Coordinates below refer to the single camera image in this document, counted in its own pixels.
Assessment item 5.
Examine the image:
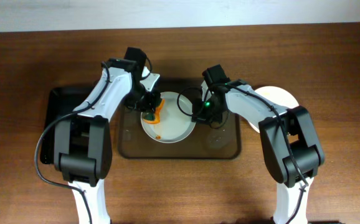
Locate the green orange sponge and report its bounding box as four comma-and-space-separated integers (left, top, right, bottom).
142, 98, 165, 124

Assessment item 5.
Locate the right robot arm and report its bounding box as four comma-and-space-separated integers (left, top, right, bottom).
191, 65, 324, 223

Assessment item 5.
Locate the pale green plate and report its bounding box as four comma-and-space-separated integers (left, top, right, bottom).
140, 91, 196, 143

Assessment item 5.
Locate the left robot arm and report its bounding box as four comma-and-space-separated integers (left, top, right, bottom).
53, 47, 163, 223

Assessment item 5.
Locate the white plate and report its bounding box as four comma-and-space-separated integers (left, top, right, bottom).
246, 86, 299, 133
247, 86, 299, 133

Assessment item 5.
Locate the black small tray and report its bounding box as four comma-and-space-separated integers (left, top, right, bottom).
39, 86, 106, 165

